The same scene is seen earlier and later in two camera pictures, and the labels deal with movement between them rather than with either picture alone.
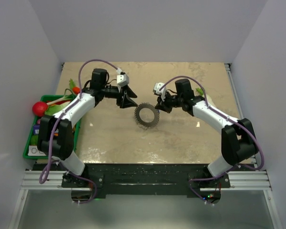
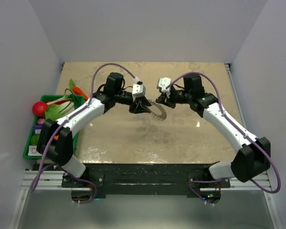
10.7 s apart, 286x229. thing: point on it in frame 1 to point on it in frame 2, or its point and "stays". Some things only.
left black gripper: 125,92 to 138,106
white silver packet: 34,150 stays
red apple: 39,108 stays
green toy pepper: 34,140 stays
